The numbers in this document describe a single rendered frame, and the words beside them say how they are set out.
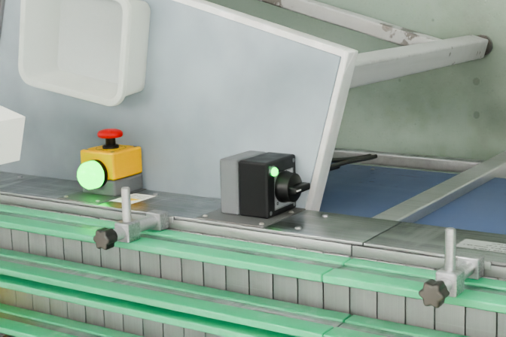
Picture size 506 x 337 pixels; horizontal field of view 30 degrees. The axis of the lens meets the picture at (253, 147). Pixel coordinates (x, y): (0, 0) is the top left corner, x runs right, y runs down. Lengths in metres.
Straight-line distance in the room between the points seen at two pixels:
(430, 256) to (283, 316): 0.20
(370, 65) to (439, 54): 0.28
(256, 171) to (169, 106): 0.24
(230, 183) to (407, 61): 0.44
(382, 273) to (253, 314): 0.18
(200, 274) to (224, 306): 0.10
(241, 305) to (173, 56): 0.42
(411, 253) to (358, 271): 0.07
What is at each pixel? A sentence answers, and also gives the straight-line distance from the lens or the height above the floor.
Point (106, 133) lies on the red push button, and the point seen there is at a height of 0.81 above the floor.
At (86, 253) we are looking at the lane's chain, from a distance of 1.47.
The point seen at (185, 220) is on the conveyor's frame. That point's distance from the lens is 1.33.
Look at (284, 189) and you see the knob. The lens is 1.30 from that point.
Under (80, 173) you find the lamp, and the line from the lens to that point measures 1.48.
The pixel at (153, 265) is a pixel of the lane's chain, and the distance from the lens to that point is 1.39.
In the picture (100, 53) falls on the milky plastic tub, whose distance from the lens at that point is 1.56.
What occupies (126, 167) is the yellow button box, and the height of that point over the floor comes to 0.80.
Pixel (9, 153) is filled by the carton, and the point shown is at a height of 1.07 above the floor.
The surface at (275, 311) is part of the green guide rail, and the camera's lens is 1.24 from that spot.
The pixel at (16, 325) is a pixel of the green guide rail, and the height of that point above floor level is 0.95.
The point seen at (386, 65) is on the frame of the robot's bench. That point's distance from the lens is 1.54.
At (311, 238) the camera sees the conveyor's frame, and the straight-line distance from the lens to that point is 1.23.
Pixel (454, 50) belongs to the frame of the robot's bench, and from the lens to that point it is 1.81.
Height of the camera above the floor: 1.90
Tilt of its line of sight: 56 degrees down
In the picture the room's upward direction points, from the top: 106 degrees counter-clockwise
